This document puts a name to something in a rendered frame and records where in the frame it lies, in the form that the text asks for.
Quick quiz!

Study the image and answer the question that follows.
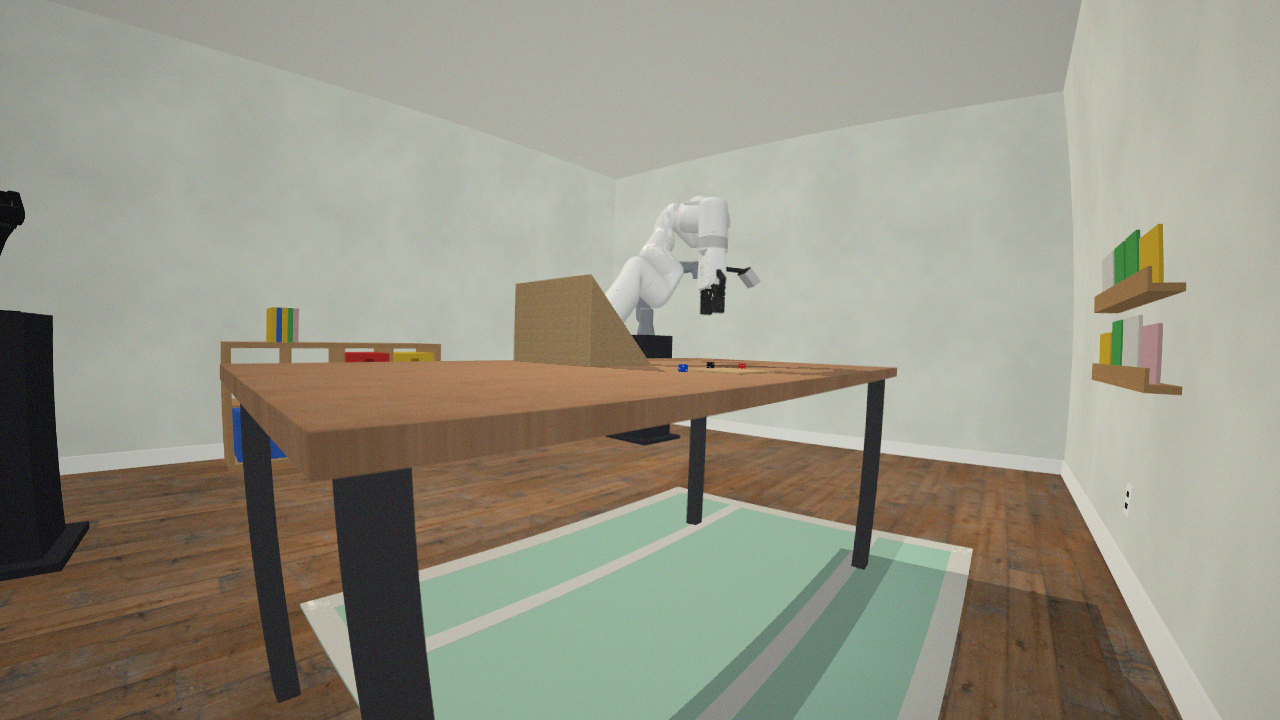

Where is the tan flat mat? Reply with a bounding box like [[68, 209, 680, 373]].
[[689, 368, 773, 374]]

